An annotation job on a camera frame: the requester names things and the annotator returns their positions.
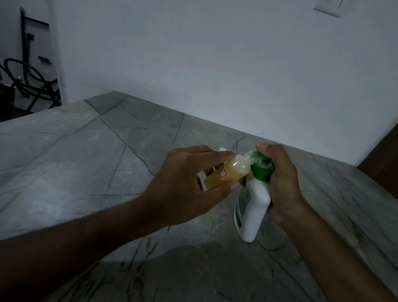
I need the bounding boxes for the person's left forearm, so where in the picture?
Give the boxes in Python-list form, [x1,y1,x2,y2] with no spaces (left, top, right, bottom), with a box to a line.
[0,199,159,302]

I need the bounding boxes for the large white bottle green pump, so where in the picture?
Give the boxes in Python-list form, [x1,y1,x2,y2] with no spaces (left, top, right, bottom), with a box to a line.
[233,150,276,243]

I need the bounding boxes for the person's right hand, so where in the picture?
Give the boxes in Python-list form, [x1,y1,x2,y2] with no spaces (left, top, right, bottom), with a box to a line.
[255,142,307,228]

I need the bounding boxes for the brown wooden door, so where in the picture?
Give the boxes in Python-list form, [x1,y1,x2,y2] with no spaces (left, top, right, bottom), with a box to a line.
[357,123,398,200]

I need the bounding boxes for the small clear bottle red label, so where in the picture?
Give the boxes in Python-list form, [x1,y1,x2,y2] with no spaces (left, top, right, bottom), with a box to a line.
[204,150,254,191]

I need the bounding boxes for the person's right forearm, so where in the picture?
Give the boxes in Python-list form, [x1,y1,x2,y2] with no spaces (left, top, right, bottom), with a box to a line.
[278,204,397,302]

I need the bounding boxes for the white wall switch plate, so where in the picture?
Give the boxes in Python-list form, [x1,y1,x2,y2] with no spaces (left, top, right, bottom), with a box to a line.
[313,0,344,18]

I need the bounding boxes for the black coiled hose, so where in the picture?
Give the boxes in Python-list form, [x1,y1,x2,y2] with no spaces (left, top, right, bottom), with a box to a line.
[0,58,62,112]

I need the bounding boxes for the person's left hand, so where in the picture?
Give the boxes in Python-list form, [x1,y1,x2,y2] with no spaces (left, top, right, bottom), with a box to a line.
[138,145,240,236]

